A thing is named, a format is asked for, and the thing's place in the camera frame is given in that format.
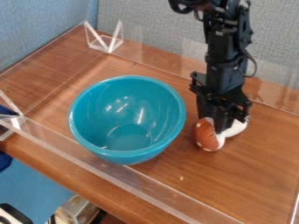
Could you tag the clear acrylic corner bracket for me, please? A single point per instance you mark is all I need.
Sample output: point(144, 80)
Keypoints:
point(103, 42)

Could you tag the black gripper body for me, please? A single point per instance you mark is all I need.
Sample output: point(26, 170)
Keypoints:
point(222, 85)

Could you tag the black and white object corner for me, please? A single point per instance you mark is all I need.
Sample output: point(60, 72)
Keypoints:
point(12, 216)

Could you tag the clear acrylic back barrier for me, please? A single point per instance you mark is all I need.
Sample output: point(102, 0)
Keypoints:
point(274, 95)

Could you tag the dark blue object at left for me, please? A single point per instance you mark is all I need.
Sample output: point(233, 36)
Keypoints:
point(6, 159)

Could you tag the clear acrylic front barrier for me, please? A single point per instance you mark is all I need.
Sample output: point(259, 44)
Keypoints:
point(63, 158)

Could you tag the brown and white toy mushroom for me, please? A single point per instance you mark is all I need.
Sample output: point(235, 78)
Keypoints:
point(206, 137)

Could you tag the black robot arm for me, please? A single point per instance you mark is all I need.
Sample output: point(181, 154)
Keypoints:
point(226, 25)

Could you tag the clear acrylic barrier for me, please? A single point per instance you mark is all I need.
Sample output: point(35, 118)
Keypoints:
point(63, 158)
point(274, 95)

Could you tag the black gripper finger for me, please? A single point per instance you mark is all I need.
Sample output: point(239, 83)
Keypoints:
point(223, 120)
point(206, 107)

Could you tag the clear acrylic left bracket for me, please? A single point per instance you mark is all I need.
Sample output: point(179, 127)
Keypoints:
point(12, 122)

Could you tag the grey metal object below table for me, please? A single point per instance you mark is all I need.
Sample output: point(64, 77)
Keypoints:
point(76, 211)

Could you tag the blue plastic bowl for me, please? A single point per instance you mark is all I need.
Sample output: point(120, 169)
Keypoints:
point(126, 118)

